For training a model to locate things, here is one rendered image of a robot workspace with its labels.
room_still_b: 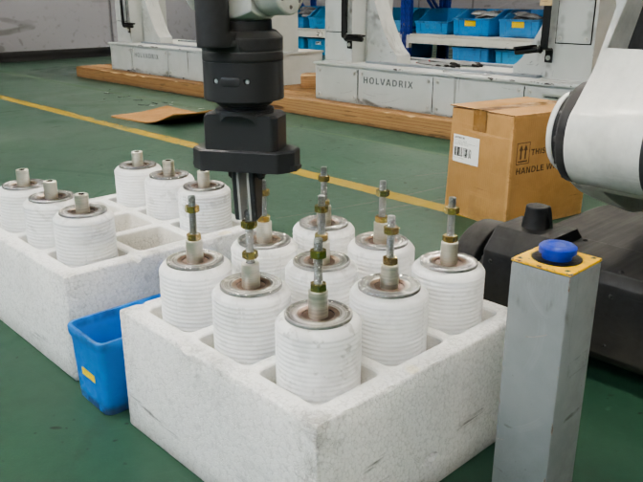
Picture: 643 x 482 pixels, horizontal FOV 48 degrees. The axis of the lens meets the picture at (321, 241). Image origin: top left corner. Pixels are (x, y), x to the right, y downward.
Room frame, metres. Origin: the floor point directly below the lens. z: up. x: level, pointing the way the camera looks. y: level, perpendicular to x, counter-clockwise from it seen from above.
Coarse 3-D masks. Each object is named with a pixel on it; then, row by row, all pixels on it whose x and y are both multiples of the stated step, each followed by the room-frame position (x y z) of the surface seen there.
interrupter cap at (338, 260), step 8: (296, 256) 0.90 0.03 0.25; (304, 256) 0.90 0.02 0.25; (336, 256) 0.90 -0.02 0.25; (344, 256) 0.90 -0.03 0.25; (296, 264) 0.87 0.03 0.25; (304, 264) 0.87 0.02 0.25; (312, 264) 0.88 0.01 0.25; (328, 264) 0.88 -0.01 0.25; (336, 264) 0.87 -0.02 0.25; (344, 264) 0.87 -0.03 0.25; (328, 272) 0.85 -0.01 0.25
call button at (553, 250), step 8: (544, 240) 0.75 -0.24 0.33; (552, 240) 0.75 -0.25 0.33; (560, 240) 0.75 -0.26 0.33; (544, 248) 0.73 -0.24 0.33; (552, 248) 0.72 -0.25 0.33; (560, 248) 0.72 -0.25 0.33; (568, 248) 0.72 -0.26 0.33; (576, 248) 0.73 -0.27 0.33; (544, 256) 0.73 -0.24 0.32; (552, 256) 0.72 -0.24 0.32; (560, 256) 0.71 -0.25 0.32; (568, 256) 0.71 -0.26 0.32
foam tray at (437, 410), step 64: (128, 320) 0.88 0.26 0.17; (128, 384) 0.89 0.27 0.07; (192, 384) 0.77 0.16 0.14; (256, 384) 0.70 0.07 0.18; (384, 384) 0.70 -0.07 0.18; (448, 384) 0.77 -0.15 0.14; (192, 448) 0.78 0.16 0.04; (256, 448) 0.68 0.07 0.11; (320, 448) 0.62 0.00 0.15; (384, 448) 0.69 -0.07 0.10; (448, 448) 0.77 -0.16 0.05
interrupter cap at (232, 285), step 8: (224, 280) 0.82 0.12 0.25; (232, 280) 0.82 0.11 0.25; (240, 280) 0.82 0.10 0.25; (264, 280) 0.82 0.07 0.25; (272, 280) 0.82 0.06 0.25; (280, 280) 0.82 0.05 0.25; (224, 288) 0.79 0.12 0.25; (232, 288) 0.79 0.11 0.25; (240, 288) 0.80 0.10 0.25; (256, 288) 0.80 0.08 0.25; (264, 288) 0.80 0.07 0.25; (272, 288) 0.79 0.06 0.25; (280, 288) 0.80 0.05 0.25; (240, 296) 0.77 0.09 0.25; (248, 296) 0.77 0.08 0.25; (256, 296) 0.77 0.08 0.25
